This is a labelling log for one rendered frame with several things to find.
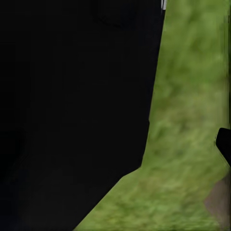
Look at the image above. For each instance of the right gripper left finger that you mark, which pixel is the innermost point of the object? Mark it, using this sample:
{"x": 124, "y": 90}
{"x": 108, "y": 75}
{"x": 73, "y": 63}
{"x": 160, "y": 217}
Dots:
{"x": 11, "y": 144}

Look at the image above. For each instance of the tree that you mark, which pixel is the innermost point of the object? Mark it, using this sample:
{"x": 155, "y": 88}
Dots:
{"x": 218, "y": 202}

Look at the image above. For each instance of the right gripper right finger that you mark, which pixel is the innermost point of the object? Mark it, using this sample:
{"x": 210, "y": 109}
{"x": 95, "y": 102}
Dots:
{"x": 223, "y": 143}

